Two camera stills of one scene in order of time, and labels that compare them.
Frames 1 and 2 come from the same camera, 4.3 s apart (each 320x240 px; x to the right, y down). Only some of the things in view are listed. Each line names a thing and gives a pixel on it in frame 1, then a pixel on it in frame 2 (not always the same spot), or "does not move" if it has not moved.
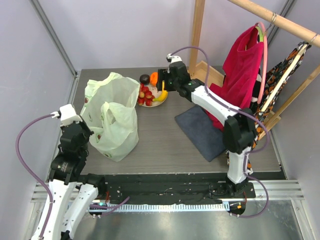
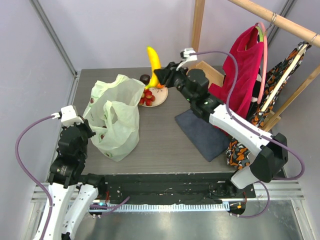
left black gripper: [89, 132] does not move
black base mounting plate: [170, 188] does not move
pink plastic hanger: [265, 77] does not move
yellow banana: [164, 94] to [155, 65]
